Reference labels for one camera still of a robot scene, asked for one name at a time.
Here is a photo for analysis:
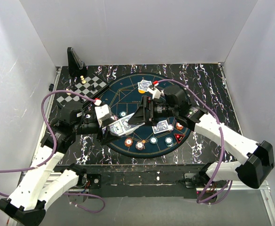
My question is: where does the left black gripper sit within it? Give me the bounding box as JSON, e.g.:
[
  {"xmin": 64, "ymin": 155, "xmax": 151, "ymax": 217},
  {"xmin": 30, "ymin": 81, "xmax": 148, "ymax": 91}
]
[{"xmin": 73, "ymin": 117, "xmax": 121, "ymax": 144}]

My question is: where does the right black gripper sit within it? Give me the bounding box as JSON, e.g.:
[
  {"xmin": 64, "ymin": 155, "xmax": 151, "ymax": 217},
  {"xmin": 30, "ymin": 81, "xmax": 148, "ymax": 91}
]
[{"xmin": 127, "ymin": 95, "xmax": 177, "ymax": 127}]

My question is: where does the blue backed playing cards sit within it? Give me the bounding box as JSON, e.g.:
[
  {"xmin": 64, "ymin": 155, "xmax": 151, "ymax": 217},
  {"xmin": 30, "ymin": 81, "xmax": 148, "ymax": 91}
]
[{"xmin": 117, "ymin": 113, "xmax": 141, "ymax": 135}]

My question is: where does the green chip stack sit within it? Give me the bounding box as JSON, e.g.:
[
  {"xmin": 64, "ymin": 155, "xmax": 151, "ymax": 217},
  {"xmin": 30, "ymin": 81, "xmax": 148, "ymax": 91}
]
[
  {"xmin": 149, "ymin": 137, "xmax": 157, "ymax": 144},
  {"xmin": 119, "ymin": 111, "xmax": 127, "ymax": 117},
  {"xmin": 165, "ymin": 137, "xmax": 173, "ymax": 147}
]

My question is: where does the red chip stack bottom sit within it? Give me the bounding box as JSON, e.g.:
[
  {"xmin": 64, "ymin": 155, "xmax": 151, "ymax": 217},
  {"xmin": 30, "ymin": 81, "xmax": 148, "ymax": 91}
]
[{"xmin": 125, "ymin": 138, "xmax": 133, "ymax": 147}]

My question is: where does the dealt cards seat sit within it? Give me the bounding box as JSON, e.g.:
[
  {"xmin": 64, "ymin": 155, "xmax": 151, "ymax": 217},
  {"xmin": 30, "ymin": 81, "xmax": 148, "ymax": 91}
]
[
  {"xmin": 152, "ymin": 120, "xmax": 169, "ymax": 134},
  {"xmin": 137, "ymin": 80, "xmax": 152, "ymax": 91}
]

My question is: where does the green chip stack bottom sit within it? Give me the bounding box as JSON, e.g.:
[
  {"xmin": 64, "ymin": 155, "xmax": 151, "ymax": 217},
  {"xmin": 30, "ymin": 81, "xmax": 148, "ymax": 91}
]
[{"xmin": 149, "ymin": 137, "xmax": 157, "ymax": 144}]

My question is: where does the dealt cards top seat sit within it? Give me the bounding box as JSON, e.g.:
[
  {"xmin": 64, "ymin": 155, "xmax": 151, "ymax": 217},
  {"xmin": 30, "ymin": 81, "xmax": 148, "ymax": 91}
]
[{"xmin": 137, "ymin": 80, "xmax": 152, "ymax": 91}]

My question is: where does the playing card deck box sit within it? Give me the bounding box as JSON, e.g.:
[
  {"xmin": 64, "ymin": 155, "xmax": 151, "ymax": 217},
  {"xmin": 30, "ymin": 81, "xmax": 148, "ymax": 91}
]
[{"xmin": 109, "ymin": 121, "xmax": 125, "ymax": 137}]

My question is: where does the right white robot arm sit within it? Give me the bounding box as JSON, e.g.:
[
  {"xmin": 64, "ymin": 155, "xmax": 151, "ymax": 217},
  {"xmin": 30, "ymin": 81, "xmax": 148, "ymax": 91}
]
[{"xmin": 128, "ymin": 85, "xmax": 275, "ymax": 189}]

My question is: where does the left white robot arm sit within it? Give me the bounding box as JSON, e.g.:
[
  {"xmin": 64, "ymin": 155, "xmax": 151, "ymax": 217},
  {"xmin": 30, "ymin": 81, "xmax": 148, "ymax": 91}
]
[{"xmin": 0, "ymin": 99, "xmax": 118, "ymax": 226}]

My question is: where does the round blue poker mat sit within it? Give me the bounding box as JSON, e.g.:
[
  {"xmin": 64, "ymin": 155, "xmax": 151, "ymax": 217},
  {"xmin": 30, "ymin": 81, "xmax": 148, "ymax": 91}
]
[{"xmin": 100, "ymin": 73, "xmax": 191, "ymax": 158}]

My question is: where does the red triangle big blind button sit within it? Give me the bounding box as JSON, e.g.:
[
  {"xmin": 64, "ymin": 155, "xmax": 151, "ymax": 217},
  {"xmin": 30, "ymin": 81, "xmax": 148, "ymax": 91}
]
[{"xmin": 174, "ymin": 134, "xmax": 185, "ymax": 144}]

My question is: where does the black white chessboard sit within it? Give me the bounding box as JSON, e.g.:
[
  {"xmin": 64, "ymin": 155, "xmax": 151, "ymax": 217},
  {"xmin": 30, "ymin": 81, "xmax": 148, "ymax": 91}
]
[{"xmin": 55, "ymin": 74, "xmax": 108, "ymax": 106}]

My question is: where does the black card holder stand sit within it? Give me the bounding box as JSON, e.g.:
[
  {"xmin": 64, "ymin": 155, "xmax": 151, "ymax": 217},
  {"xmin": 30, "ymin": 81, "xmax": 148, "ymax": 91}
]
[{"xmin": 67, "ymin": 47, "xmax": 87, "ymax": 78}]

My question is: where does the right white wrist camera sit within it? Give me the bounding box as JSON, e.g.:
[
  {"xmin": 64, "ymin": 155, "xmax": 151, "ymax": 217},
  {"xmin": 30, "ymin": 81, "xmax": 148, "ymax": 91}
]
[{"xmin": 147, "ymin": 85, "xmax": 161, "ymax": 99}]

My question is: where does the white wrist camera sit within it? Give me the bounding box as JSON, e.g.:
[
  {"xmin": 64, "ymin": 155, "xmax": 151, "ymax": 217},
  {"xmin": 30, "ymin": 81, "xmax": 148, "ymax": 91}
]
[
  {"xmin": 147, "ymin": 85, "xmax": 161, "ymax": 99},
  {"xmin": 95, "ymin": 104, "xmax": 113, "ymax": 128}
]

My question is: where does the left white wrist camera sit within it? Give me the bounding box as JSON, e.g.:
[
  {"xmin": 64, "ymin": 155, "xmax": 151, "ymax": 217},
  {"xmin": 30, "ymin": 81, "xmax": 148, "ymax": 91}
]
[{"xmin": 95, "ymin": 104, "xmax": 113, "ymax": 128}]

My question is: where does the black wall knob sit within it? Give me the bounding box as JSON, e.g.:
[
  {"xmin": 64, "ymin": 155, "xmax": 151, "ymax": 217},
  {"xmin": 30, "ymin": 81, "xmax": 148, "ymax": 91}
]
[{"xmin": 48, "ymin": 83, "xmax": 54, "ymax": 92}]

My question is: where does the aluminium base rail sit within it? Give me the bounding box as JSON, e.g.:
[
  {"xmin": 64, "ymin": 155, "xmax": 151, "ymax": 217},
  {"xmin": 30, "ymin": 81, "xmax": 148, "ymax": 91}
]
[{"xmin": 6, "ymin": 170, "xmax": 275, "ymax": 226}]

